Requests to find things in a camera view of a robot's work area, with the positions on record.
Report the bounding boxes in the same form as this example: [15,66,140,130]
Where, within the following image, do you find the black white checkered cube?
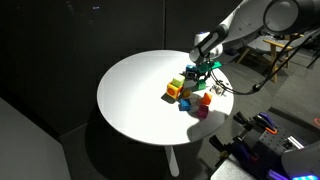
[209,83,231,98]

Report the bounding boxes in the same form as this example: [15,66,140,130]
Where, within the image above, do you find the dark green block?
[194,79,208,92]

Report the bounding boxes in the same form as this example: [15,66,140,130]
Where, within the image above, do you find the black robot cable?
[206,28,320,96]

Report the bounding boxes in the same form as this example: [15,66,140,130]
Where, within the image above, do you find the grey speckled mounting plate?
[210,154,258,180]

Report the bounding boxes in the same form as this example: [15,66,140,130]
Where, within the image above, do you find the purple black spring clamp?
[209,134,259,168]
[233,111,278,136]

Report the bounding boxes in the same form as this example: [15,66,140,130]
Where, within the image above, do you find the orange cube with holes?
[166,81,184,100]

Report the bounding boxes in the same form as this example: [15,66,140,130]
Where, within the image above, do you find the lime green block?
[171,75,186,87]

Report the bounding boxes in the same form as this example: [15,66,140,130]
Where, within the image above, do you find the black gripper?
[196,58,214,84]

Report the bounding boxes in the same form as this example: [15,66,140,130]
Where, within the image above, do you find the blue block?
[178,98,192,112]

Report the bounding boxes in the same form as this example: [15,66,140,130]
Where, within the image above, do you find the yellow ball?
[181,88,192,99]

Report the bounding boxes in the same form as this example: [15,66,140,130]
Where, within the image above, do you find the orange block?
[200,92,214,106]

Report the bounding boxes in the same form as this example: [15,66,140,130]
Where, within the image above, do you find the white table leg base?
[164,145,180,178]

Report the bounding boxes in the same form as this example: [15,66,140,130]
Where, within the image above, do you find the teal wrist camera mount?
[199,60,223,73]

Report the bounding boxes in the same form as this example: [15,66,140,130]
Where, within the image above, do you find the silver aluminium bracket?
[283,134,306,151]

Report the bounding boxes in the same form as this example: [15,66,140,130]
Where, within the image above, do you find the magenta block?
[195,104,210,119]

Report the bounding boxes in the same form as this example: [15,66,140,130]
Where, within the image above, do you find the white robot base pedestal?
[281,139,320,180]

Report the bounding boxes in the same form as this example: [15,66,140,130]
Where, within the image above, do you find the black perforated breadboard plate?
[252,128,301,168]

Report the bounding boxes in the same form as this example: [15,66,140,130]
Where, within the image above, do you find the wooden chair grey cushion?
[236,31,320,84]

